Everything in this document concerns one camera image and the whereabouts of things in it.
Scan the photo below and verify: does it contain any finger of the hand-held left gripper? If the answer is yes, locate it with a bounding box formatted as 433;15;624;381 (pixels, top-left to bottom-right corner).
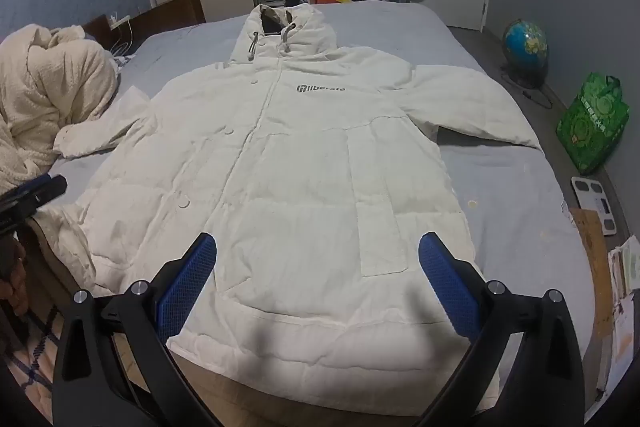
0;174;68;228

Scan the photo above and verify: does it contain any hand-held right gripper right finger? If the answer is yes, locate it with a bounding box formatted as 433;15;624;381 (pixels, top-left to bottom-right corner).
417;232;586;427

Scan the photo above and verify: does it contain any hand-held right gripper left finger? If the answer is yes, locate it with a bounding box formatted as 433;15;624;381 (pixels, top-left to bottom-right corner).
52;232;223;427

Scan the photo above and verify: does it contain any white hooded coat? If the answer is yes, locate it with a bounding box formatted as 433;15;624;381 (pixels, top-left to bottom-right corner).
45;3;543;345

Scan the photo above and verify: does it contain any person's left hand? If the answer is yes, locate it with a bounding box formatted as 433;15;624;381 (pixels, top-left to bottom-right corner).
0;237;29;318

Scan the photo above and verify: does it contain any cream fleece blanket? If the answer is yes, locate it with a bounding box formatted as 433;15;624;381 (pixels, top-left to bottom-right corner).
0;24;121;208

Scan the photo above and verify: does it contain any brown cardboard sheet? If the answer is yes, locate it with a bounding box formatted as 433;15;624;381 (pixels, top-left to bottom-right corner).
570;207;615;340

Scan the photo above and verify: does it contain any white bathroom scale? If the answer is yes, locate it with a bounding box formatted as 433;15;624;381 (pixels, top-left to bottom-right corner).
571;177;623;237

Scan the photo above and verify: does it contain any white blue-check cloth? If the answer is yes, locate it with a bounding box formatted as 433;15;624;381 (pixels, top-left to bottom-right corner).
0;302;66;423

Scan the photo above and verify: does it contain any pile of papers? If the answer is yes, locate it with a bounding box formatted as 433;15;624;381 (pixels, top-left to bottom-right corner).
607;237;640;368

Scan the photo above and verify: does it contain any green shopping bag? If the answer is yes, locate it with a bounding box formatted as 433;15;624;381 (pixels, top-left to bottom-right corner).
556;73;631;175

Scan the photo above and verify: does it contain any brown wooden headboard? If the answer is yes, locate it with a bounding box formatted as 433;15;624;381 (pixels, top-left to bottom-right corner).
82;0;207;40

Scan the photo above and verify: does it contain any blue globe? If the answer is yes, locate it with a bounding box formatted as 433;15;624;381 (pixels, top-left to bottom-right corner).
501;19;549;90

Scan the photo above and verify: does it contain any bed with grey sheet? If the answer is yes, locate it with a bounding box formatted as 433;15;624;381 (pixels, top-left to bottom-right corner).
0;0;601;427

